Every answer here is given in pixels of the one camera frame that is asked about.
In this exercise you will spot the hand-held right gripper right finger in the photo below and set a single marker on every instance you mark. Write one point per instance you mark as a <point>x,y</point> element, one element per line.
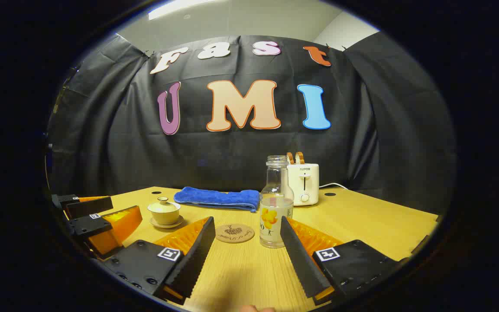
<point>303,264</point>

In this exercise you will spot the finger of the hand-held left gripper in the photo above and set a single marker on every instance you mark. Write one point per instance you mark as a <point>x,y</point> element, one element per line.
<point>89,207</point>
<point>89,225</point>

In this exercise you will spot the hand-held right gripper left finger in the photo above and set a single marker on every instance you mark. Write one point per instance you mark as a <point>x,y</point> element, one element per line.
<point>191,264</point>

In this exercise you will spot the round cork coaster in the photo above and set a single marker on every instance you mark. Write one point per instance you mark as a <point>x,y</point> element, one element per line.
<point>234,233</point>

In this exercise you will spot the cream teacup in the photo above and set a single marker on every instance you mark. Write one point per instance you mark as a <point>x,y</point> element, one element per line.
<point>164,214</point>

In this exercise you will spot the clear glass water bottle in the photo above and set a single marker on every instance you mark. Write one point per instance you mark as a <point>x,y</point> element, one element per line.
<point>274,208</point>

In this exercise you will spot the cream teacup lid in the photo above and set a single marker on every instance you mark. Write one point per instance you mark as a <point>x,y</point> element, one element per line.
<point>163,203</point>

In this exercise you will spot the cream saucer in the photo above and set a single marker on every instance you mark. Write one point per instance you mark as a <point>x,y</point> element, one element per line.
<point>167,225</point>

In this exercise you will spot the black backdrop cloth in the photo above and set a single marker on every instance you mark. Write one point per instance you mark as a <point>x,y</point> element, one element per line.
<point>115,147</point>

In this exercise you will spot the blue folded towel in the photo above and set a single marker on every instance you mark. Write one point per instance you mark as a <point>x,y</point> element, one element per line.
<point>215,198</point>

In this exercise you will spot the white toaster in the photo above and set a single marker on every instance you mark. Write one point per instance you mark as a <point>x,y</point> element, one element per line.
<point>308,184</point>

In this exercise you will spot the bread slice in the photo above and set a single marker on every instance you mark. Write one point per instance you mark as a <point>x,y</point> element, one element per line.
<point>300,157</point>
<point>290,158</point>

